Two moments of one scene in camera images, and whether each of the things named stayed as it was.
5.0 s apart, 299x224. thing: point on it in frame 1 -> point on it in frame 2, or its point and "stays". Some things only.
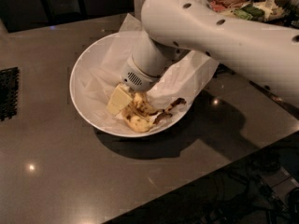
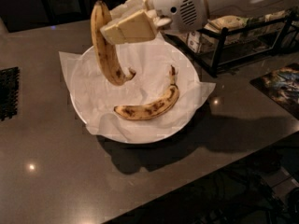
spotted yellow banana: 140,102 -> 154,108
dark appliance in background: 62,3 stays
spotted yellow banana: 137,123 -> 113,70
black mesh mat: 8,92 stays
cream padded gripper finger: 120,99 -> 134,28
